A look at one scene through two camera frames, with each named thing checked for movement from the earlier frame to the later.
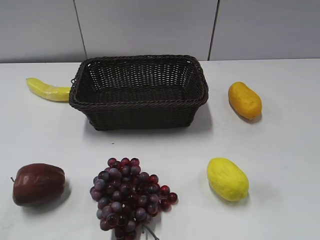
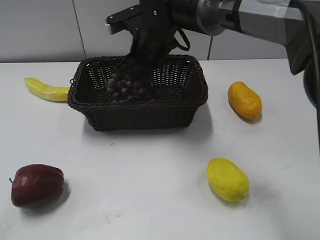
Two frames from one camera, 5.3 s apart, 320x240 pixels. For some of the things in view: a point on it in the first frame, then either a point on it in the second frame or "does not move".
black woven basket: (139, 92) does not move
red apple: (37, 184) does not move
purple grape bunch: (127, 197) to (121, 90)
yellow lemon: (227, 179) does not move
